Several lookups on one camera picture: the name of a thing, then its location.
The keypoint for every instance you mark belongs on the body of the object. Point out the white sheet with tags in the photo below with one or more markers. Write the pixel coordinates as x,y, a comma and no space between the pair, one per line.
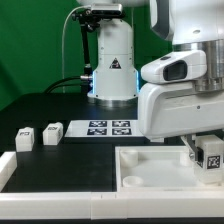
103,128

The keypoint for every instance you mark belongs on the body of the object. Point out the white square tabletop part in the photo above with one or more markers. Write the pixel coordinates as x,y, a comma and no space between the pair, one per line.
148,168

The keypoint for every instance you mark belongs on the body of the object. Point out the black camera on mount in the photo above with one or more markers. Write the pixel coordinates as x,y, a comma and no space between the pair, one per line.
106,9

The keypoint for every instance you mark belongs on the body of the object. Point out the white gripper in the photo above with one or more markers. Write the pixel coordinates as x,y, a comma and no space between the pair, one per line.
176,109

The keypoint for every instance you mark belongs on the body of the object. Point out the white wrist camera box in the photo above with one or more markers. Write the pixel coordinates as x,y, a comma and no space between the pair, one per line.
176,67

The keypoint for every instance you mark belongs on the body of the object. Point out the white U-shaped obstacle fence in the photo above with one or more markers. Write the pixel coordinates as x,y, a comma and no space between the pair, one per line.
105,205

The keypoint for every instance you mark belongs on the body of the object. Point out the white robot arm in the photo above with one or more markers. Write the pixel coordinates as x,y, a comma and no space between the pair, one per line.
187,24

